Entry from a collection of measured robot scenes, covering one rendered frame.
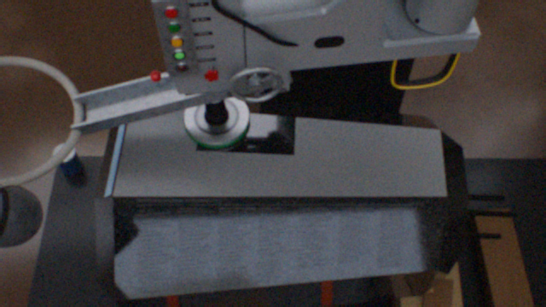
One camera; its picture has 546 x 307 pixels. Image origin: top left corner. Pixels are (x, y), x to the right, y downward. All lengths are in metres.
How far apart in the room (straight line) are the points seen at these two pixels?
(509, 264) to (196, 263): 1.38
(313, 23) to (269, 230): 0.69
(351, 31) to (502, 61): 1.97
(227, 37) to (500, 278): 1.66
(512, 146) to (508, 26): 0.79
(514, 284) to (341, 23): 1.53
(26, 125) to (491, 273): 2.28
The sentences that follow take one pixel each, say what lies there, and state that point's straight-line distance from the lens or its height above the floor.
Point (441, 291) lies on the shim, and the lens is 2.59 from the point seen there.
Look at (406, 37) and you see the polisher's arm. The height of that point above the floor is 1.29.
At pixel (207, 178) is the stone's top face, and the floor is 0.87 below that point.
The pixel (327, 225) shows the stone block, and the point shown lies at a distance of 2.01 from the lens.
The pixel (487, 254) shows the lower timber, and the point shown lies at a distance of 2.85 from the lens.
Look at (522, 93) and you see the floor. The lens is 3.50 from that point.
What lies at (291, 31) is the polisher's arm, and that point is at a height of 1.38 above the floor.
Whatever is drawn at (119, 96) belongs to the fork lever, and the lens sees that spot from 2.08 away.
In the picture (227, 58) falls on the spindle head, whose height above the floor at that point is 1.31.
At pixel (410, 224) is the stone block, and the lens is 2.05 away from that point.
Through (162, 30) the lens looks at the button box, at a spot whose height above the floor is 1.46.
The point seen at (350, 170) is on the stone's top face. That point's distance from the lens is 2.03.
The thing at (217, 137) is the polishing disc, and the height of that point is 0.90.
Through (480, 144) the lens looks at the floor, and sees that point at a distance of 3.25.
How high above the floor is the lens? 2.62
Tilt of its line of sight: 59 degrees down
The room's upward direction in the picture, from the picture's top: straight up
